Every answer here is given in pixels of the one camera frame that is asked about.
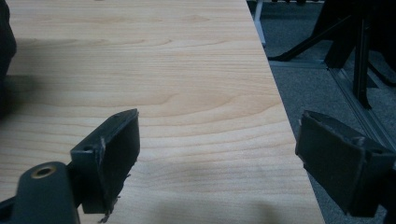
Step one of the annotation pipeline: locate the dark cloth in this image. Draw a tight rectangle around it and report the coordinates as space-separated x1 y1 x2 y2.
0 0 18 119

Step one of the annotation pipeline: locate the grey aluminium frame rail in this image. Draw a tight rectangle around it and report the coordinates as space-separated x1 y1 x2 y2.
268 59 396 153

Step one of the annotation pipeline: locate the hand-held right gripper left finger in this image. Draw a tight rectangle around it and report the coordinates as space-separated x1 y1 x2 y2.
69 108 141 224

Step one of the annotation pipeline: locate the white table leg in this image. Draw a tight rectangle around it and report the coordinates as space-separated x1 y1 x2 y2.
253 0 267 49

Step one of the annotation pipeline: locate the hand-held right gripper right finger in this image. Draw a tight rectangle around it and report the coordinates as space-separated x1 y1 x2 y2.
294 109 396 218

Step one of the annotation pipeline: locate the black metal tripod stand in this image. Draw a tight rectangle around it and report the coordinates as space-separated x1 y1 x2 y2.
268 0 396 110

